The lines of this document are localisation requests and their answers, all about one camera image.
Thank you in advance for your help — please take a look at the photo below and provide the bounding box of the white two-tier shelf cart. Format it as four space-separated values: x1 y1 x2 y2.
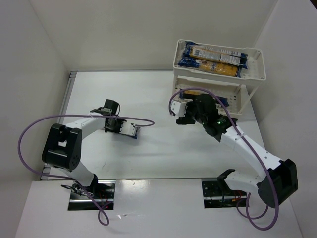
172 39 266 117

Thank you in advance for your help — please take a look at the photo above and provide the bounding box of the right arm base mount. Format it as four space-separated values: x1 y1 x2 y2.
202 178 247 209

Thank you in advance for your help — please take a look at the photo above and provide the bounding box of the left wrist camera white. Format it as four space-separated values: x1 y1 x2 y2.
120 121 135 137

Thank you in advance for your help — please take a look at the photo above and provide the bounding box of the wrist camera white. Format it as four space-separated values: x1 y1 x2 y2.
170 100 187 118
120 121 135 137

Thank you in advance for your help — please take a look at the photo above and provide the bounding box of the pasta bag clear label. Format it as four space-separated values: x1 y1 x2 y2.
183 45 248 69

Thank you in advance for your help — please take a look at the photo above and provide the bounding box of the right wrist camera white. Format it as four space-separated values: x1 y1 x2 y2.
170 100 187 118

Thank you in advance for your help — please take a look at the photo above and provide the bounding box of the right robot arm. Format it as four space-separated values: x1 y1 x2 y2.
170 94 298 208

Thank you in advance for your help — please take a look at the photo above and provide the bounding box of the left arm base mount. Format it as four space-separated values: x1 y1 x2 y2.
61 180 116 211

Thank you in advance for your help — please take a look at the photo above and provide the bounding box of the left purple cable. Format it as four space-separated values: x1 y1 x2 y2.
17 114 156 226

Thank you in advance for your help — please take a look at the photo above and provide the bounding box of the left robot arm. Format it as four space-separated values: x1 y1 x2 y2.
42 99 136 194

